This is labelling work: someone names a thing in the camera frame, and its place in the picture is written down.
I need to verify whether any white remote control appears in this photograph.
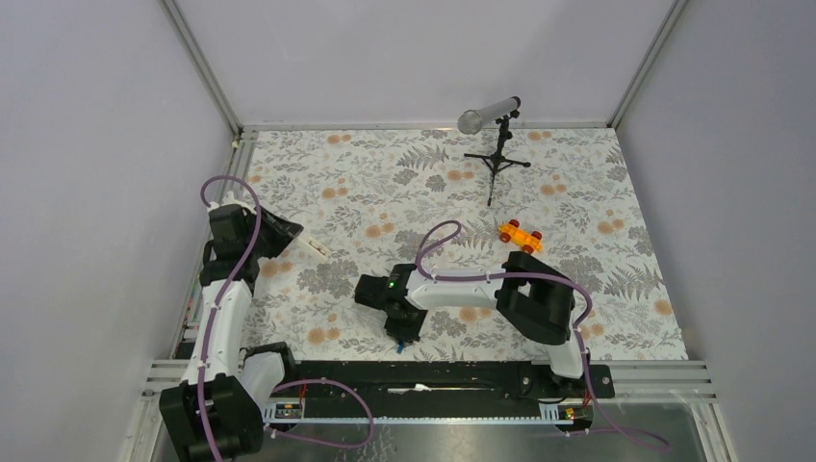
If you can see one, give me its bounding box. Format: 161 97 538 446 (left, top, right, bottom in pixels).
294 231 331 260

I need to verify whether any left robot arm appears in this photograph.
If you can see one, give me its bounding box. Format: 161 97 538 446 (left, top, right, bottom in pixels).
160 203 303 461

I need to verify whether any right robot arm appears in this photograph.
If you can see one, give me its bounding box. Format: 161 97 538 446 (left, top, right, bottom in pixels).
354 251 591 397

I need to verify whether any orange toy car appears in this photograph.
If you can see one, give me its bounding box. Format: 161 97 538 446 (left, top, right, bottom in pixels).
497 219 544 254

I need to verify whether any floral table mat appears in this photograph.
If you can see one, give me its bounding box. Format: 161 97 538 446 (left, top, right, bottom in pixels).
242 129 688 361

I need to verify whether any silver microphone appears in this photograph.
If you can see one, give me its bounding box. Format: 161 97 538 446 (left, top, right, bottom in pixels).
457 96 522 135

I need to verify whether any black tripod mic stand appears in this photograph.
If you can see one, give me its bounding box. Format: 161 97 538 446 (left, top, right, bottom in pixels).
464 110 531 207

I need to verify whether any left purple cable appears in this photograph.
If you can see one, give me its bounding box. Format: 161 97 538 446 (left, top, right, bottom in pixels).
195 175 263 462

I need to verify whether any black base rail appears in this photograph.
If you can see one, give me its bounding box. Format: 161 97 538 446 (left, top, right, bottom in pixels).
262 361 616 424

